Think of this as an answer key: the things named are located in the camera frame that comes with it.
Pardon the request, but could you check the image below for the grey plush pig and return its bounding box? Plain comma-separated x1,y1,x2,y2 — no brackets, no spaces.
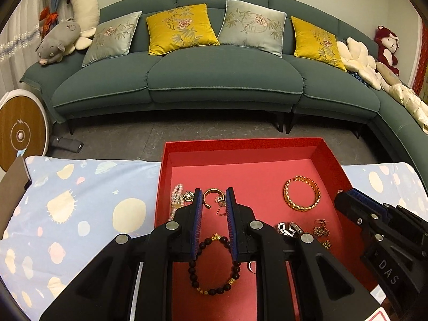
36,20,82,67

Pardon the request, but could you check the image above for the grey embroidered cushion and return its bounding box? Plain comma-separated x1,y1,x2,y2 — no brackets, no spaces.
218,0,287,57
82,11,143,67

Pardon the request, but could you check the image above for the red bow ornament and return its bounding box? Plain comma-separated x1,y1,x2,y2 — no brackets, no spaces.
39,8,59,39

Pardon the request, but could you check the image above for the white long plush toy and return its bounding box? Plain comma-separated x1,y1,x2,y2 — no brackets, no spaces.
63,0,101,50

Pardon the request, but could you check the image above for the beige plush pillow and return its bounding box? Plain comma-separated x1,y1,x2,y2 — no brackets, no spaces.
376,61,402,86

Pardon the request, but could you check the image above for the silver tinsel garland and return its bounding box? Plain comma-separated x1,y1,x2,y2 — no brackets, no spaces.
0,28,41,63

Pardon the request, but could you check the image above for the dark bead bracelet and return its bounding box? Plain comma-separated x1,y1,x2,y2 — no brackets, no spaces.
188,234,242,296

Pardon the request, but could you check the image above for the light blue printed blanket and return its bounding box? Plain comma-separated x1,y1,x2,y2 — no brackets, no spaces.
0,155,428,321

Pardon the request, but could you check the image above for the red jewelry box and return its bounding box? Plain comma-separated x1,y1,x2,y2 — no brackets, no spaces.
154,137,380,321

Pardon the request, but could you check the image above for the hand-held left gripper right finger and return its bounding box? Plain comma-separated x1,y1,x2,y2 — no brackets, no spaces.
226,187,392,321

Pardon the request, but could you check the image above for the white curtain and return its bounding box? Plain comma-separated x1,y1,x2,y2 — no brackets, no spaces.
0,0,51,91

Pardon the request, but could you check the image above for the pearl bead bracelet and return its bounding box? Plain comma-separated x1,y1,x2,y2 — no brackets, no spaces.
170,183,186,221

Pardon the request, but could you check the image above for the red wall hanging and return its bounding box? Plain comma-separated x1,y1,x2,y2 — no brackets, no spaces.
413,18,428,96

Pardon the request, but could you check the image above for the red plush monkey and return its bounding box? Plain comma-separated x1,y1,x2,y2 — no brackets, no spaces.
374,25,400,77

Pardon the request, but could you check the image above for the cream quilted blanket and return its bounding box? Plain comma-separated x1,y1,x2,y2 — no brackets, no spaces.
389,83,428,135

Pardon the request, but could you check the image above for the white flower-shaped cushion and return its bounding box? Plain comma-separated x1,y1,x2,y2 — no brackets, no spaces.
336,37,383,90

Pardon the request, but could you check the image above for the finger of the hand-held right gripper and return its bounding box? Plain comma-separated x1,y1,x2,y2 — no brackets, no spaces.
335,191,396,252
345,188,414,231

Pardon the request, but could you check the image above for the gold earrings pair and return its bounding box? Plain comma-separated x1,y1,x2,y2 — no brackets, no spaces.
312,219,332,250

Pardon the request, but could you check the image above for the blue patterned cloth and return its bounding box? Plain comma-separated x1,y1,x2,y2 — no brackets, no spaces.
349,70,369,86

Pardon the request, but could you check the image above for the round wooden side table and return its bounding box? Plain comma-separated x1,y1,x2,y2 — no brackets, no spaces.
0,89,51,172

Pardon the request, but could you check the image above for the dark green sofa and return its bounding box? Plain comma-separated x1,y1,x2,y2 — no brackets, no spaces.
19,0,428,188

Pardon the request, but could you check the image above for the yellow embroidered cushion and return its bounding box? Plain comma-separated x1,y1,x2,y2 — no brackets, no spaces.
291,16,347,71
146,4,220,56

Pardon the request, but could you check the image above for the brown cardboard piece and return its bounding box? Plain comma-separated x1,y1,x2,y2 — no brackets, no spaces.
0,155,32,238

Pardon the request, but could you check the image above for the gold chain bracelet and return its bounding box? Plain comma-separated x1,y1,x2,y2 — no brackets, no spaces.
284,175,322,212

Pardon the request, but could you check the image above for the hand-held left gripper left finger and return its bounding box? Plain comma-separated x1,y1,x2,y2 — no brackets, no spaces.
39,188,204,321

